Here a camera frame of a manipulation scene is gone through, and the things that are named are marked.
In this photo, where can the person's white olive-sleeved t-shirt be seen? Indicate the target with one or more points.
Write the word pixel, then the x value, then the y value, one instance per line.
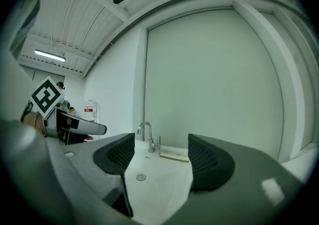
pixel 15 82

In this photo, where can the white sink basin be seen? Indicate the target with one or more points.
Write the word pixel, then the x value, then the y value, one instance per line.
pixel 159 176

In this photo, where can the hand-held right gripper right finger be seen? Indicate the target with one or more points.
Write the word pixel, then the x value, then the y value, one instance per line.
pixel 211 166

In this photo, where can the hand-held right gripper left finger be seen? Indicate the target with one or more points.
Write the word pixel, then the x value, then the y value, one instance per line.
pixel 112 154

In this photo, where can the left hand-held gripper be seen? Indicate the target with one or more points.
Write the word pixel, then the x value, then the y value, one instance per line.
pixel 46 97

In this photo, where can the ceiling tube lamp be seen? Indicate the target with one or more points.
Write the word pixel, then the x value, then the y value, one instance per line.
pixel 49 55

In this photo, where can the long white box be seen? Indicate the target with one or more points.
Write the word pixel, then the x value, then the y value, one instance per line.
pixel 172 155

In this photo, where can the person's left forearm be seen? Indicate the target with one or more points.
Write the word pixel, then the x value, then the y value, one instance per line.
pixel 41 124

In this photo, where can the chrome faucet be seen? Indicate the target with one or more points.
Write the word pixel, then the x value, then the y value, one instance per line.
pixel 150 142

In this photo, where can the clear water bottle red label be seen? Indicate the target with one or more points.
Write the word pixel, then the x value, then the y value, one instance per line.
pixel 91 112

